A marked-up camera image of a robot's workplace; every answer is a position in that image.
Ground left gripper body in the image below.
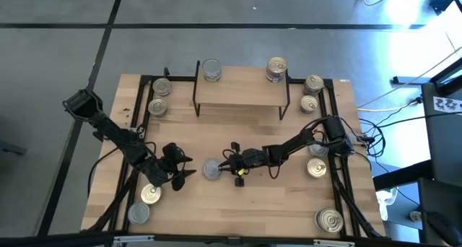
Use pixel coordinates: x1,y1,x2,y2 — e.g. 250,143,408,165
144,155,174,188

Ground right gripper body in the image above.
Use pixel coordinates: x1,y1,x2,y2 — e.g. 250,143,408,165
236,148,272,170

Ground wooden shelf black metal legs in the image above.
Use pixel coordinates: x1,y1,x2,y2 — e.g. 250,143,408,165
192,60,292,121

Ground large silver ringed can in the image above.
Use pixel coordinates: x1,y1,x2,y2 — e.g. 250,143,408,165
313,207,345,235

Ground black crossbeam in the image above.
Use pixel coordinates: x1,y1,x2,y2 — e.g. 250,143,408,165
0,230,462,247

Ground white plastic object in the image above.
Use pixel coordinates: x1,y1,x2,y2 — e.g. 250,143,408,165
375,188,398,222

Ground black side desk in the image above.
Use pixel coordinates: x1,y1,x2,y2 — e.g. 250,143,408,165
418,57,462,247

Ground black computer mouse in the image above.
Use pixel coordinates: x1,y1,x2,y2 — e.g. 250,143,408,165
427,211,461,246

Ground white marker sheet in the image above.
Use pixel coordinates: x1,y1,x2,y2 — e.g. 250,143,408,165
432,96,462,115

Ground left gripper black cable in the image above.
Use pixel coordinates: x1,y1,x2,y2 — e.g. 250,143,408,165
143,140,189,168

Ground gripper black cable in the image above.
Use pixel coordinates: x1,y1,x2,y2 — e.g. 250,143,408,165
266,155,287,180
143,140,189,168

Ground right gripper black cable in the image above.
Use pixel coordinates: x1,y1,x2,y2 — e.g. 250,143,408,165
266,155,287,180

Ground black table cable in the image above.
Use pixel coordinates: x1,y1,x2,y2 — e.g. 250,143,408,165
87,145,122,199

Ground silver metal bracket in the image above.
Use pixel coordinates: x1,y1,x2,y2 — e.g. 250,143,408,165
313,238,357,247
113,234,155,246

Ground black metal table frame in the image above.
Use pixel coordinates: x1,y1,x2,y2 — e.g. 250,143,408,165
79,66,390,240

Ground black cable bundle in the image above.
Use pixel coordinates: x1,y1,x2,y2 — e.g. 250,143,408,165
357,95,425,161

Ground white floor cable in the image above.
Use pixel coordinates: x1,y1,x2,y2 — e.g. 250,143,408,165
356,46,462,111

